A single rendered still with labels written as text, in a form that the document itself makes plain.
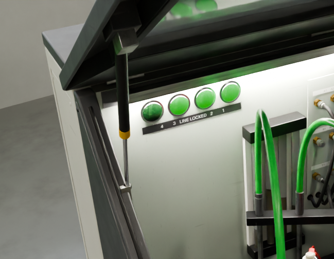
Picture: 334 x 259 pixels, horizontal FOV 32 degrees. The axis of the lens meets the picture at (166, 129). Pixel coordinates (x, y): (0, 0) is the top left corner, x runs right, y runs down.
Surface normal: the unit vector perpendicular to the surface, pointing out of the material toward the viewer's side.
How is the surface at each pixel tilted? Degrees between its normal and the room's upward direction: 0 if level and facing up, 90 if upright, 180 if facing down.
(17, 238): 0
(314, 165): 90
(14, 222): 0
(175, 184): 90
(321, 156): 90
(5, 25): 90
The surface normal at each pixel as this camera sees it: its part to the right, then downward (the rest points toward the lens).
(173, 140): 0.37, 0.39
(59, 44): -0.10, -0.89
